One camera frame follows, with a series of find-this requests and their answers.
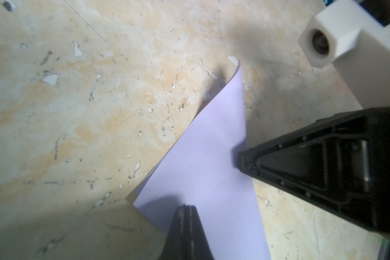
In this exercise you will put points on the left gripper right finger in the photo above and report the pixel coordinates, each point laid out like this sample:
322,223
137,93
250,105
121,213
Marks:
199,247

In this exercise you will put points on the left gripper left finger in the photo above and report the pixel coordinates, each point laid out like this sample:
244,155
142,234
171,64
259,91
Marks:
177,244

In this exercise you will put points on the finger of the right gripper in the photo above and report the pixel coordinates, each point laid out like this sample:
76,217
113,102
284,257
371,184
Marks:
340,164

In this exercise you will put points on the pale purple paper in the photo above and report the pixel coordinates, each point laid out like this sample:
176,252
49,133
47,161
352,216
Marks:
200,170

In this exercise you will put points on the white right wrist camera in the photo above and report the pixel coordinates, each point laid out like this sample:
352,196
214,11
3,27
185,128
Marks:
354,37

